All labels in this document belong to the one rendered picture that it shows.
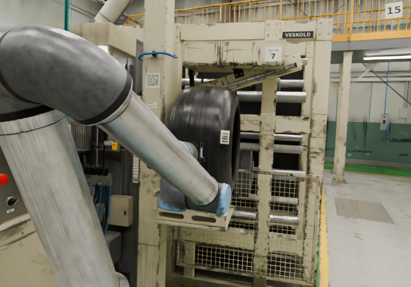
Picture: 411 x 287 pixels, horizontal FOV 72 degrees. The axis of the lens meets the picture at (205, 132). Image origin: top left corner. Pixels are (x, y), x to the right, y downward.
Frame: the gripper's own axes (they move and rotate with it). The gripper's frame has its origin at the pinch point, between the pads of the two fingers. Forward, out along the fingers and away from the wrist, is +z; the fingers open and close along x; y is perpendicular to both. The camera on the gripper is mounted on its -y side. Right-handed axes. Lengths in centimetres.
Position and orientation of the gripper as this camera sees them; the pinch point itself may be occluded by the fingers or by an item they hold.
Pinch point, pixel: (198, 159)
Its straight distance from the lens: 122.2
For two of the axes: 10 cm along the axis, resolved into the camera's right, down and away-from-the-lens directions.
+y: 0.7, -10.0, 0.7
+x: -9.8, -0.5, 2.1
